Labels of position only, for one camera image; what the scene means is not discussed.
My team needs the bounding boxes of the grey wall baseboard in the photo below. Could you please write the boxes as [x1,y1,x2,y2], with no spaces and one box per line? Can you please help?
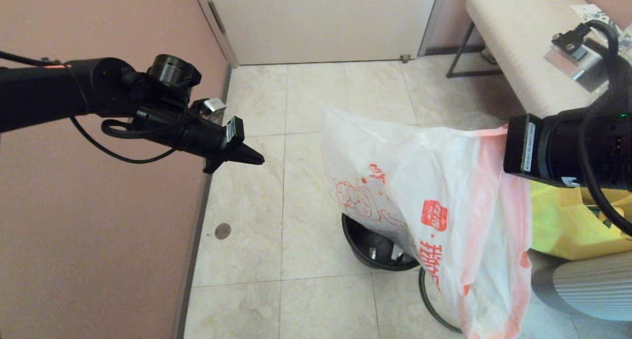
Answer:
[173,65,233,339]

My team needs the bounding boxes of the black white printed leaflet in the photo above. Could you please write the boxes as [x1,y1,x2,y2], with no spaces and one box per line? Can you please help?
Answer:
[570,3,618,25]

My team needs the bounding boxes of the yellow fabric tote bag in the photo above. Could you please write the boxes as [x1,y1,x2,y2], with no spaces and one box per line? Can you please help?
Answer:
[531,181,632,261]

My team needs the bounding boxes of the white trash bag red cartoon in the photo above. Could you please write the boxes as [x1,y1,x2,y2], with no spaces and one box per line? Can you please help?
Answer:
[321,107,534,339]

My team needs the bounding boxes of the white door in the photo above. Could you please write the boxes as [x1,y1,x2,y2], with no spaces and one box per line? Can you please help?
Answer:
[204,0,440,66]

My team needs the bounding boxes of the beige bench metal legs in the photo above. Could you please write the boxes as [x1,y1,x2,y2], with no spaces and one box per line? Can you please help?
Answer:
[447,0,632,120]

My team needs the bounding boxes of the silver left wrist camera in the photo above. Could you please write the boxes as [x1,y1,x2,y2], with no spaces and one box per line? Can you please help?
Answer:
[200,97,227,120]

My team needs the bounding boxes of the grey bin retaining ring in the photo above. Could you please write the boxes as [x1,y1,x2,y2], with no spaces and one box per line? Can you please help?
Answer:
[419,267,465,334]

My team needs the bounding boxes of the black trash bin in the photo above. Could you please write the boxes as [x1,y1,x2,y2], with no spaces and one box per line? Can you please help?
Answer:
[342,213,420,271]

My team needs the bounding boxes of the grey ribbed round object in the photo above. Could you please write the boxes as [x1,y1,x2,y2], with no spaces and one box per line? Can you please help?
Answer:
[531,253,632,322]

